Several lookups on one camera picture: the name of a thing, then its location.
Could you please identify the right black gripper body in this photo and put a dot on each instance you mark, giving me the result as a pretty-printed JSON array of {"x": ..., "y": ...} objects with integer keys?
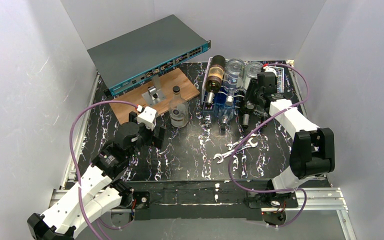
[{"x": 252, "y": 103}]

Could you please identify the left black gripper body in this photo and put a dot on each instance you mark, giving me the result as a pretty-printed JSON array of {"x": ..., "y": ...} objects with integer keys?
[{"x": 153, "y": 133}]

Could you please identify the clear liquor bottle black cap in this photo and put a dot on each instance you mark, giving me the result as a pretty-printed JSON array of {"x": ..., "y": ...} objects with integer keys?
[{"x": 178, "y": 109}]

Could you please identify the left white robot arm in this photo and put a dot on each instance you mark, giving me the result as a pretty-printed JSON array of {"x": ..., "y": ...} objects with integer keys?
[{"x": 99, "y": 189}]

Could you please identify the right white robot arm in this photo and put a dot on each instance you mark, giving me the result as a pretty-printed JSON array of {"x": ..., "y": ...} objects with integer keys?
[{"x": 313, "y": 148}]

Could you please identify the clear bottle white cap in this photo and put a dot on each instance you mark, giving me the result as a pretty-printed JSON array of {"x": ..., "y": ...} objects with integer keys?
[{"x": 251, "y": 71}]

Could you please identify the dark green lower wine bottle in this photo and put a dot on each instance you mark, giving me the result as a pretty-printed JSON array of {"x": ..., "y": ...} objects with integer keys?
[{"x": 246, "y": 119}]

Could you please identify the dark wine bottle gold label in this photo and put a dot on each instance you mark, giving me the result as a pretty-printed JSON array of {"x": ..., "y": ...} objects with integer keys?
[{"x": 213, "y": 81}]

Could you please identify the wooden board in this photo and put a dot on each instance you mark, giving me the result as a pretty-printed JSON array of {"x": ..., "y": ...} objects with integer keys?
[{"x": 174, "y": 78}]

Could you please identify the small silver wrench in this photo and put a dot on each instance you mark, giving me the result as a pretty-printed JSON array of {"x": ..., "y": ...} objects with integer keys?
[{"x": 241, "y": 140}]

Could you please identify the large silver wrench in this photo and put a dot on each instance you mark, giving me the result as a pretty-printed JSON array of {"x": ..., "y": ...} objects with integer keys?
[{"x": 220, "y": 157}]

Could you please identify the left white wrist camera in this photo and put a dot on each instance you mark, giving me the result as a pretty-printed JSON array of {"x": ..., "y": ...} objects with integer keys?
[{"x": 147, "y": 116}]

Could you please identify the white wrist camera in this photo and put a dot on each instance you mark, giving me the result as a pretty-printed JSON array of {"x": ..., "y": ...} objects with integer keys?
[
  {"x": 270, "y": 69},
  {"x": 147, "y": 116}
]

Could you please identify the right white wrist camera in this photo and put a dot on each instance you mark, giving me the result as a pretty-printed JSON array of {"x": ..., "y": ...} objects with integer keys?
[{"x": 270, "y": 69}]

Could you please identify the silver metal stand bracket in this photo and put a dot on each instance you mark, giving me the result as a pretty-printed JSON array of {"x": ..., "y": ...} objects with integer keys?
[{"x": 154, "y": 94}]

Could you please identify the white wire wine rack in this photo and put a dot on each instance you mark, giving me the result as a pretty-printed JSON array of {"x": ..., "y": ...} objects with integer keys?
[{"x": 240, "y": 95}]

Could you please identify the black base frame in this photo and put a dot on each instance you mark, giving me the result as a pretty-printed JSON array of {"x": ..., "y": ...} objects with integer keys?
[{"x": 202, "y": 199}]

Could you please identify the grey network switch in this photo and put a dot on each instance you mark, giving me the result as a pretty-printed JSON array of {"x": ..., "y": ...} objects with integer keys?
[{"x": 131, "y": 59}]

